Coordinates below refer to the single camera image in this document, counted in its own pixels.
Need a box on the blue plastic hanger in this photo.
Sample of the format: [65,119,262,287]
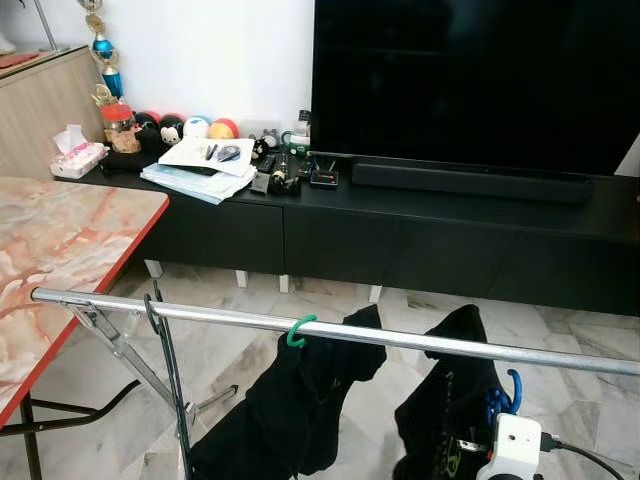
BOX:
[485,369,524,421]

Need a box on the black polo shirt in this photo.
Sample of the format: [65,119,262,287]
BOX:
[393,304,516,480]
[190,304,387,480]

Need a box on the green plastic hanger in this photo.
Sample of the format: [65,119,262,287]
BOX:
[286,314,319,349]

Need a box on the black plastic hanger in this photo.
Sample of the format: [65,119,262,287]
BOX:
[143,283,196,480]

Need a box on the black soundbar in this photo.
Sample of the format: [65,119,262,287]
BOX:
[350,160,596,206]

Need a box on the black flat television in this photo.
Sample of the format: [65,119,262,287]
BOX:
[311,0,640,177]

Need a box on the silver metal clothes rack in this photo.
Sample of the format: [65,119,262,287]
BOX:
[30,283,640,480]

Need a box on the black television console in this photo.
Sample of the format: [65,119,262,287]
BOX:
[62,150,640,317]

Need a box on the orange red round plush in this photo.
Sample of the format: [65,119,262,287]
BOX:
[208,117,241,141]

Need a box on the stack of papers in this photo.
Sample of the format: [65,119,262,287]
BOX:
[140,136,257,206]

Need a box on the blue white round plush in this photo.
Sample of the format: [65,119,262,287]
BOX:
[183,115,213,141]

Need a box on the Mickey Mouse plush toy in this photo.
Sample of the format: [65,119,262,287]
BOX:
[158,113,187,148]

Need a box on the black red round plush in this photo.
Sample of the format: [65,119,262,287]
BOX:
[133,110,161,136]

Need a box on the red lidded glass jar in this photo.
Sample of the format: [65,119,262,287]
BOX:
[100,102,141,154]

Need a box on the blue gold trophy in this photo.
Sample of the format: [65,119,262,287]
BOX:
[82,0,126,101]

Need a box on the pink white tissue box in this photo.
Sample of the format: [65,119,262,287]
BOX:
[50,125,109,180]

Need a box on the marble table with red edge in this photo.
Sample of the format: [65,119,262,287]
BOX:
[0,177,170,426]

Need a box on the light wooden cabinet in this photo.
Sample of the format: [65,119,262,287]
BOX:
[0,45,106,181]

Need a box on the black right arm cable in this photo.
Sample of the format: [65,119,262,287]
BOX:
[540,433,626,480]

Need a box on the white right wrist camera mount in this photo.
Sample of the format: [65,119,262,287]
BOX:
[478,413,543,480]

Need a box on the black metal table leg frame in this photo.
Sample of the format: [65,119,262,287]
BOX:
[0,380,141,480]

